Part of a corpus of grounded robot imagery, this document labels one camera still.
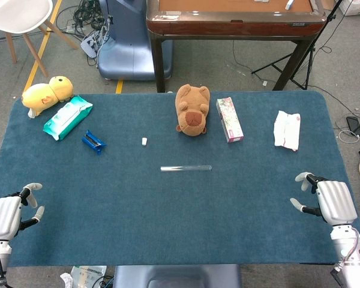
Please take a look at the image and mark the grey power strip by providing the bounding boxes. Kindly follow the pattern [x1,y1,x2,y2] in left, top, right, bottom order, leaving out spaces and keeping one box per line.
[80,31,104,58]

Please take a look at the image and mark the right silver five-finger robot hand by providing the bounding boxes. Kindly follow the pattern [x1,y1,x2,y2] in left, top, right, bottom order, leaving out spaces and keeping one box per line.
[289,172,358,225]

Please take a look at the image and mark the white chair wooden legs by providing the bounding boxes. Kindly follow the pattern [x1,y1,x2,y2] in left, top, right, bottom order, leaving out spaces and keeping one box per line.
[0,0,79,78]

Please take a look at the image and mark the blue-grey robot torso base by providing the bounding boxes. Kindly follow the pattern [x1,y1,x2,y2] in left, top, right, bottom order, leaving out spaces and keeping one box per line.
[112,264,242,288]

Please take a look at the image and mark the black tripod stand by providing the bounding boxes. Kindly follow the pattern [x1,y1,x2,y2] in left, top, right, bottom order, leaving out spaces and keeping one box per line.
[251,0,353,91]

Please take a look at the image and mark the pink floral carton box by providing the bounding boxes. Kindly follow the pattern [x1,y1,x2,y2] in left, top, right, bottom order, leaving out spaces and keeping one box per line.
[216,97,245,143]

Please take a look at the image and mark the brown mahjong table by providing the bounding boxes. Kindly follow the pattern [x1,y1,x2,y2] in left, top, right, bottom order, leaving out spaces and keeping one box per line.
[146,0,329,93]

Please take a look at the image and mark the white tissue pack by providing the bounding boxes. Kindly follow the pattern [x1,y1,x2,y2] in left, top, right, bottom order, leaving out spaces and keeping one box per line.
[273,110,301,152]

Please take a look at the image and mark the blue table cloth mat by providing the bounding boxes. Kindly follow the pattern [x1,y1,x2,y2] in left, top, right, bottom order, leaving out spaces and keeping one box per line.
[0,91,360,268]

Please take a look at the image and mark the brown capybara plush toy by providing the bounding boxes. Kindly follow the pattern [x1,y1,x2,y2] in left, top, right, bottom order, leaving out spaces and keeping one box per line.
[175,83,211,137]

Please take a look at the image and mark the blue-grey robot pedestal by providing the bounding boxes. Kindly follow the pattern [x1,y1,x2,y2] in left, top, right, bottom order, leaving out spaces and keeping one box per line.
[97,0,173,81]

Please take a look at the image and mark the blue snack wrapper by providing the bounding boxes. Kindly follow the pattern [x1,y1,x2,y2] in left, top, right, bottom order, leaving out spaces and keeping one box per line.
[81,129,107,155]

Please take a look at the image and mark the black floor cable bundle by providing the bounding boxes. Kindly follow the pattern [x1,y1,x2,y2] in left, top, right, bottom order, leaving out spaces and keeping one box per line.
[56,0,109,40]

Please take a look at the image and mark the green wet wipes pack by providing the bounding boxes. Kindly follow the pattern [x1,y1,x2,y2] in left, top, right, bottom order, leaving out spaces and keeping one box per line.
[43,95,94,142]

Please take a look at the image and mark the transparent glass test tube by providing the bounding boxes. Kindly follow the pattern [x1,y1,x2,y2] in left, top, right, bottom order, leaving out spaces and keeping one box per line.
[160,164,213,173]

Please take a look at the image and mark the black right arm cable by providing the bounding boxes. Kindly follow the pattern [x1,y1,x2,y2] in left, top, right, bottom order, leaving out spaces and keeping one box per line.
[331,263,349,288]

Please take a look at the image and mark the black smartphone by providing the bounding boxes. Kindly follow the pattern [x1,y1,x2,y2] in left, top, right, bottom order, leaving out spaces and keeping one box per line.
[346,116,360,136]

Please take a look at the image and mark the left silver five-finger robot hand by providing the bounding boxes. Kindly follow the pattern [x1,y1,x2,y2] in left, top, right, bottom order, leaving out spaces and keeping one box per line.
[0,182,46,241]

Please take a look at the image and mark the white charging cable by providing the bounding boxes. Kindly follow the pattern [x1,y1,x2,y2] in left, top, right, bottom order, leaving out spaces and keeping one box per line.
[338,128,360,144]

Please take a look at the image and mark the yellow duck plush toy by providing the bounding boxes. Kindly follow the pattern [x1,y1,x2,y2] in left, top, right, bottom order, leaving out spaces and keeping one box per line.
[21,76,74,119]

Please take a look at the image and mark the white storage box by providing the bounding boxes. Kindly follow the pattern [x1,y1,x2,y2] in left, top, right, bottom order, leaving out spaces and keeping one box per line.
[338,0,360,16]

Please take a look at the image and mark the clear plastic bag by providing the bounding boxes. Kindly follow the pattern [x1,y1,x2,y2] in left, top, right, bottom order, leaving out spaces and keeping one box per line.
[69,265,108,288]

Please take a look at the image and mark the crumpled white paper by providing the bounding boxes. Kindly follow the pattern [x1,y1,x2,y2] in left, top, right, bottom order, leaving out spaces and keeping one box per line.
[59,272,73,288]

